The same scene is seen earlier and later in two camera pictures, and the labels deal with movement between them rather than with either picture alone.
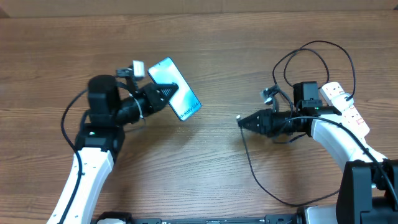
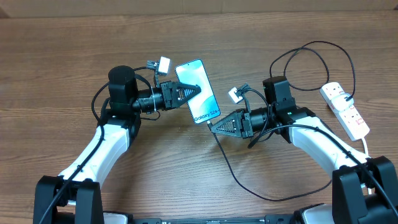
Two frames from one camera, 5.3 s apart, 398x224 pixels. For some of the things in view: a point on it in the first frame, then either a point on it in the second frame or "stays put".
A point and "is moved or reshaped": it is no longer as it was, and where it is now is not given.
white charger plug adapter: [340, 102] stays put
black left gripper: [152, 93] -> [170, 93]
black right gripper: [265, 118] -> [247, 130]
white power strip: [328, 90] stays put
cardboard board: [23, 9] stays put
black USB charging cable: [274, 81] -> [288, 53]
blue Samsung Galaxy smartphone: [183, 101] is moved or reshaped
